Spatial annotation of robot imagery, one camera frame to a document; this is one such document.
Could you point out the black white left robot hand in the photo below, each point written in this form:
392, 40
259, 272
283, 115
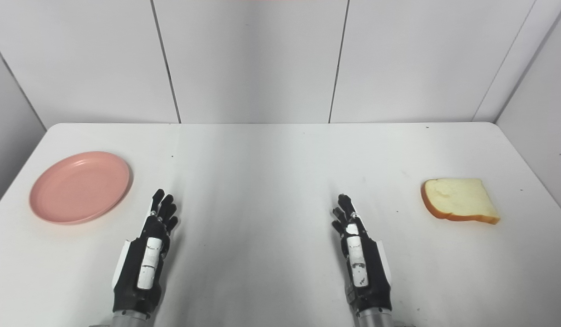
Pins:
135, 272

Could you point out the pink round plate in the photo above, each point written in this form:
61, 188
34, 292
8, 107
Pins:
80, 187

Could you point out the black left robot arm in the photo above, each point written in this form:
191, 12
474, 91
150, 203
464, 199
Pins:
128, 319

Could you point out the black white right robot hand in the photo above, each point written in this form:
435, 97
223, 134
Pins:
373, 277

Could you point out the slice of bread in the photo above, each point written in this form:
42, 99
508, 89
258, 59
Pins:
460, 199

